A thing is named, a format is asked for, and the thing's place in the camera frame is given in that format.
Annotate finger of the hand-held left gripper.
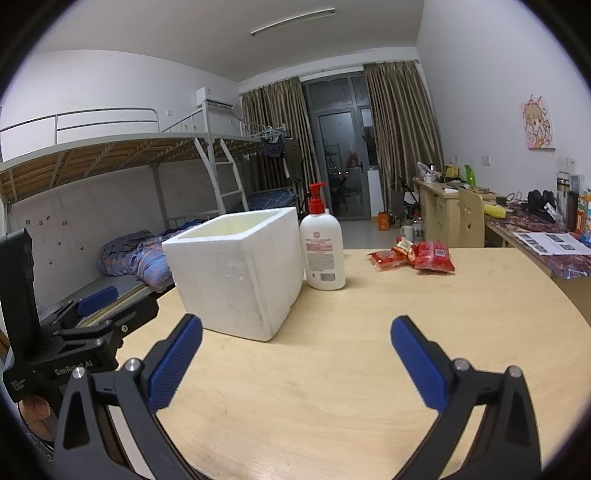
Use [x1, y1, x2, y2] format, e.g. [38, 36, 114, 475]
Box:
[53, 298, 160, 365]
[41, 286, 118, 326]

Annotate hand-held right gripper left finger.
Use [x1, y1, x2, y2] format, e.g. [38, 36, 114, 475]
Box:
[52, 314, 232, 480]

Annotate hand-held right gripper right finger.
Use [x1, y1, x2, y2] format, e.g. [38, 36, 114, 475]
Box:
[390, 316, 542, 480]

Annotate white foam box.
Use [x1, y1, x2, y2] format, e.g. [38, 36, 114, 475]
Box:
[161, 207, 305, 342]

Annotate person's left hand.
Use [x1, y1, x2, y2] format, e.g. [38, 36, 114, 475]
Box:
[19, 398, 58, 441]

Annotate blue patterned quilt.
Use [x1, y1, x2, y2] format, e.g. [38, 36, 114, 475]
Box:
[99, 222, 208, 291]

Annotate small red snack packet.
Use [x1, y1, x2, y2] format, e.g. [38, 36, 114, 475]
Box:
[367, 250, 409, 272]

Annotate large red snack packet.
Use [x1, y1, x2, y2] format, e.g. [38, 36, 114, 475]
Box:
[413, 241, 455, 274]

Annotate red striped snack packet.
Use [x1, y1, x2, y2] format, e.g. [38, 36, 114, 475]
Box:
[392, 237, 416, 264]

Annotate white metal bunk bed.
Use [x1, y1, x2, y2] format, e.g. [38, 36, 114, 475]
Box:
[0, 107, 252, 296]
[203, 99, 303, 217]

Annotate white lotion pump bottle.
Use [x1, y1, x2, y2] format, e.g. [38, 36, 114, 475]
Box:
[300, 183, 347, 291]

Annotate wooden chair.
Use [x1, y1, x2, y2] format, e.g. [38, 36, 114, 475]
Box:
[457, 187, 485, 248]

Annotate light wooden desk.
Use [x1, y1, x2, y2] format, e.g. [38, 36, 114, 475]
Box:
[412, 178, 485, 247]

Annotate white bunk bed ladder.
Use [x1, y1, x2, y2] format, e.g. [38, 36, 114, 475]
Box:
[196, 136, 250, 215]

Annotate dark blue bedding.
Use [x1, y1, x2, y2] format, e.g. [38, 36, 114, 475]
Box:
[245, 187, 301, 210]

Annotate printed paper sheet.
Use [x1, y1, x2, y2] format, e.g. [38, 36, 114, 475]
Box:
[512, 232, 591, 256]

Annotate desk with patterned mat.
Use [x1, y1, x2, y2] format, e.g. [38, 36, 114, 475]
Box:
[482, 203, 591, 282]

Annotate dark hanging clothes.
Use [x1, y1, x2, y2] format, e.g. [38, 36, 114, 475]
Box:
[261, 136, 287, 160]

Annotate steel thermos flask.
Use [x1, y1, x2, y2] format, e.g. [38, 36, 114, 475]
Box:
[556, 173, 571, 222]

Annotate row of toiletry bottles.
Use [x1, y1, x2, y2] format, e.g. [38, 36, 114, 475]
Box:
[568, 174, 591, 245]

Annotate glass balcony door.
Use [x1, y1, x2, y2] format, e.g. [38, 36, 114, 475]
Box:
[300, 74, 384, 220]

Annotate white air conditioner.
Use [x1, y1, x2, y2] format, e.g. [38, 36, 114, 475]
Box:
[196, 86, 234, 108]

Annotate brown curtain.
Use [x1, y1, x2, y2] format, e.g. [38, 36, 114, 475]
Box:
[240, 77, 321, 217]
[363, 60, 444, 217]

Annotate ceiling tube light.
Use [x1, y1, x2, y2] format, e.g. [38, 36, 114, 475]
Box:
[250, 8, 336, 35]

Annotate cartoon wall poster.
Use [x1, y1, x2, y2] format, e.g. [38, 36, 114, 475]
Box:
[521, 93, 556, 151]

